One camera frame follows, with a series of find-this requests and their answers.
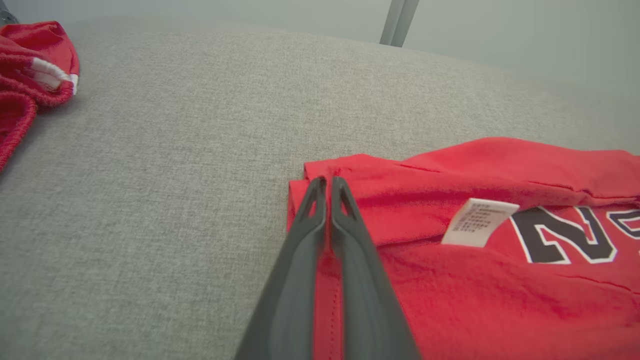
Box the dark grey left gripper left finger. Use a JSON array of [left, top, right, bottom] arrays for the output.
[[234, 176, 328, 360]]

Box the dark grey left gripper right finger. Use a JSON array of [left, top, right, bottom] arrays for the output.
[[329, 176, 421, 360]]

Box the red jersey with number print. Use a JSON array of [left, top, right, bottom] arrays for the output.
[[286, 136, 640, 360]]

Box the red garment with white stripes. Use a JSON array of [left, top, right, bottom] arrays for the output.
[[0, 20, 81, 173]]

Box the grey fabric sofa cushion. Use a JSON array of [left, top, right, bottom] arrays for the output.
[[0, 17, 640, 360]]

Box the grey partition post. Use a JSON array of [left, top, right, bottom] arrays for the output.
[[379, 0, 421, 48]]

